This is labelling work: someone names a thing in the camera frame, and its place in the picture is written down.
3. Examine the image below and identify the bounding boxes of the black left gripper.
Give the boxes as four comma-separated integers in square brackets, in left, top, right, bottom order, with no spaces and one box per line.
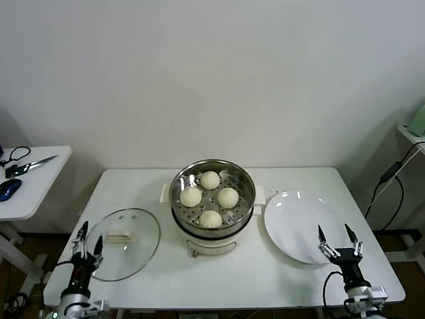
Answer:
[70,220,104,290]

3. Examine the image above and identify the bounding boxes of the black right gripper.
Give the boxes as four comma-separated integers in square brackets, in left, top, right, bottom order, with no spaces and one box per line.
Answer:
[317,223,371,290]

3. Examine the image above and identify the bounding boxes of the glass lid white handle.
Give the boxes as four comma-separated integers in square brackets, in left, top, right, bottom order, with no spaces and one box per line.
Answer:
[82,207,161,282]

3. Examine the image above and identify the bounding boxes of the white steamed baozi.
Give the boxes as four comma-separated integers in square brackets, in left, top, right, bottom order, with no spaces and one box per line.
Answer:
[216,187,239,209]
[199,209,223,229]
[200,170,220,190]
[180,187,203,207]

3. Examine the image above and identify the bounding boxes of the steel steamer basket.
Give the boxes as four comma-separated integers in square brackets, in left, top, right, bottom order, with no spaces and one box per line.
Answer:
[160,158,266,239]

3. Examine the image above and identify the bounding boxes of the white round plate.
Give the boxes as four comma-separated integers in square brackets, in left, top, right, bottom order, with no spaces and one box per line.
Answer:
[264,191,347,265]

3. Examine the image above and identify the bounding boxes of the white side table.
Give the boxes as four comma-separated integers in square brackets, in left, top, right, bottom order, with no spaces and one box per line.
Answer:
[0,145,73,295]

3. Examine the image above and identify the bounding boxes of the blue computer mouse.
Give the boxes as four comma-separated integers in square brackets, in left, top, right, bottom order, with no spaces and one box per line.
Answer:
[0,178,22,202]

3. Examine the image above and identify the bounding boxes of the white shelf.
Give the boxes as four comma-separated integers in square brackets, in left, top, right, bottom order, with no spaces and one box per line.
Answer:
[397,121,425,147]

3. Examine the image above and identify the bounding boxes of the pale green appliance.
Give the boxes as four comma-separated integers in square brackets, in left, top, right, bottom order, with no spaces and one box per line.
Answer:
[407,103,425,137]

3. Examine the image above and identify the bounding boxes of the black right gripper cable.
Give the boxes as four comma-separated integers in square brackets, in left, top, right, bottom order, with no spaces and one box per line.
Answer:
[323,270,346,308]

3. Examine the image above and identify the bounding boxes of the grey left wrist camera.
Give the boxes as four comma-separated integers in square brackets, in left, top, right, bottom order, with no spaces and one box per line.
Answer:
[84,298,110,315]

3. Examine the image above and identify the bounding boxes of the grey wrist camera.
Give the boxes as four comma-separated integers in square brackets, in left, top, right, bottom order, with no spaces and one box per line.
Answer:
[84,298,110,315]
[363,285,388,302]

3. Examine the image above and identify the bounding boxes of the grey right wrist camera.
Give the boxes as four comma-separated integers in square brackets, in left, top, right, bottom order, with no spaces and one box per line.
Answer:
[363,285,388,302]

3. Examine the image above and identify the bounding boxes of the thin white cable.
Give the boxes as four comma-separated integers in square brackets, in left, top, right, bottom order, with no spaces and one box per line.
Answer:
[378,144,425,197]

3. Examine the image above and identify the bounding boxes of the black floor cables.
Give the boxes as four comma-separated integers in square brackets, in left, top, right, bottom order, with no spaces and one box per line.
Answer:
[0,292,31,315]

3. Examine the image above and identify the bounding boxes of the scissors with dark handle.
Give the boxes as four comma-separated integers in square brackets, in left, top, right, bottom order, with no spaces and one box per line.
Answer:
[5,154,59,177]

